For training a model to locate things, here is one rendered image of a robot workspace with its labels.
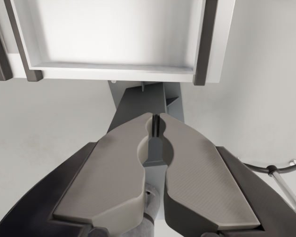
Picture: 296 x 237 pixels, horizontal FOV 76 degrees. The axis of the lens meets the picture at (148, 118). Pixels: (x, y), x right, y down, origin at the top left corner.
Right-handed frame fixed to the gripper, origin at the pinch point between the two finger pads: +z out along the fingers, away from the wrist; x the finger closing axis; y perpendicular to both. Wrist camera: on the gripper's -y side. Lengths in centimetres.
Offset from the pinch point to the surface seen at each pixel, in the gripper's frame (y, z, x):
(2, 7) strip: -6.7, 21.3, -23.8
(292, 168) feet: 93, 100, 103
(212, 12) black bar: -6.3, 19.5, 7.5
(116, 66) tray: 1.5, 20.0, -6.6
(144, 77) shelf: 3.7, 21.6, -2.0
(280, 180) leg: 92, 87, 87
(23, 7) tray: -6.7, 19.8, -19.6
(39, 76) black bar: 3.6, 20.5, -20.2
